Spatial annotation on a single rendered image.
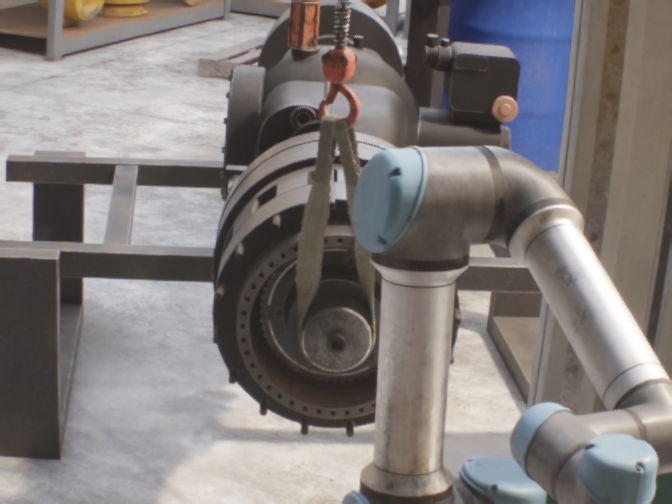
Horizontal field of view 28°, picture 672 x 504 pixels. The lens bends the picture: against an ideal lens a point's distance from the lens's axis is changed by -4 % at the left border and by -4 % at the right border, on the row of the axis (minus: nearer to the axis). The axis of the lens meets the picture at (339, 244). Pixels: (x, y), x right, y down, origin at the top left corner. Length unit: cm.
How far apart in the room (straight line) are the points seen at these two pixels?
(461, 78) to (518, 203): 259
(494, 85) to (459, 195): 263
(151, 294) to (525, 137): 162
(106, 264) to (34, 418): 51
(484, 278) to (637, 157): 216
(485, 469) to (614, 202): 38
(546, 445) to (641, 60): 65
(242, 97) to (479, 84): 72
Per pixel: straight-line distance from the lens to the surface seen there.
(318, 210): 268
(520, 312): 513
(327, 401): 290
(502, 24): 545
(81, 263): 386
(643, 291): 190
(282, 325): 290
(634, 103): 176
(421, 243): 155
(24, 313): 385
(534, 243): 156
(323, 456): 414
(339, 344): 275
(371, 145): 317
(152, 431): 423
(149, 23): 1066
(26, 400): 396
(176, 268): 385
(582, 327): 148
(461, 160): 157
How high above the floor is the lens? 190
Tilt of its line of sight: 18 degrees down
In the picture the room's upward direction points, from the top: 4 degrees clockwise
